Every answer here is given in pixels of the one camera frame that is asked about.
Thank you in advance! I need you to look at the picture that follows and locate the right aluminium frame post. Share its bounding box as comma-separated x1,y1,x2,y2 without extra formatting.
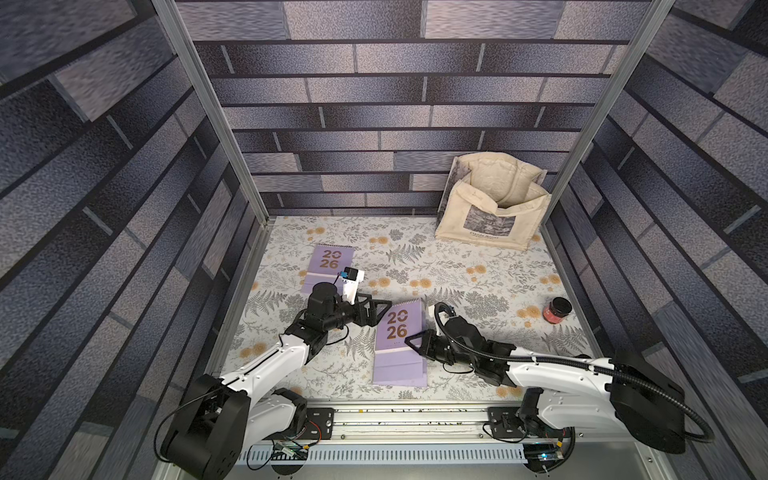
542,0,675,224

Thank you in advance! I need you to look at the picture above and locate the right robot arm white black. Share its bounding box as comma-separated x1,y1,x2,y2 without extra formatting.
405,317,686,454

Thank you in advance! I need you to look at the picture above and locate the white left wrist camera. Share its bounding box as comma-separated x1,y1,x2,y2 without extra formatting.
340,267,364,304

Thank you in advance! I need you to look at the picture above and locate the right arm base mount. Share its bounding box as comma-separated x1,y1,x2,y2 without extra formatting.
487,405,568,442

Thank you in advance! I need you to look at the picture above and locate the right green circuit board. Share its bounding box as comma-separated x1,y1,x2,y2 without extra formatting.
523,444,563,469

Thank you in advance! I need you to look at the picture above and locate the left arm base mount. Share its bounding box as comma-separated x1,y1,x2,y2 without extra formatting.
264,407,336,442

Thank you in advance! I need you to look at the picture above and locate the red jar black lid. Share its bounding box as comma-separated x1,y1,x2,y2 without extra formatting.
542,297,573,325

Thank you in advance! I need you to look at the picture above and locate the aluminium frame post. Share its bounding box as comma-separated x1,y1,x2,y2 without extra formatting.
542,0,675,224
151,0,269,226

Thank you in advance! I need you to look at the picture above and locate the left green circuit board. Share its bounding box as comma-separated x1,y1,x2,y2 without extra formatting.
270,442,309,461

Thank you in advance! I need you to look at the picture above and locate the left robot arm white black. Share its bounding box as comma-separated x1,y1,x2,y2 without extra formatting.
152,282,392,479

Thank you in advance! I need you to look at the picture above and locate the green circuit board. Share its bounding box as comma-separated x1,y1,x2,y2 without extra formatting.
270,442,309,461
523,444,563,469

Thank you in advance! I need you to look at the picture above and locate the black corrugated cable conduit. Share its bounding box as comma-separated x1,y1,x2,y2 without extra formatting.
433,301,716,444

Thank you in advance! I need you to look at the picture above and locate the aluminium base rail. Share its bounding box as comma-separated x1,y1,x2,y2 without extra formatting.
155,400,673,480

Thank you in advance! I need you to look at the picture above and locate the cream canvas tote bag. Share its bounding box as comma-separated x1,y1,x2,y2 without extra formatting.
435,152,551,251

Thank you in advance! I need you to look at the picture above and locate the purple 2026 calendar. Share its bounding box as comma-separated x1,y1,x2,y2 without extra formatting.
301,244,355,294
372,299,427,388

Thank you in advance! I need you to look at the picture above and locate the left aluminium frame post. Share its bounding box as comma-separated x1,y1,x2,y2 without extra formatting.
151,0,269,226

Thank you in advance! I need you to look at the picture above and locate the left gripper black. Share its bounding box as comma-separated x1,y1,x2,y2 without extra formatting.
322,291,392,334

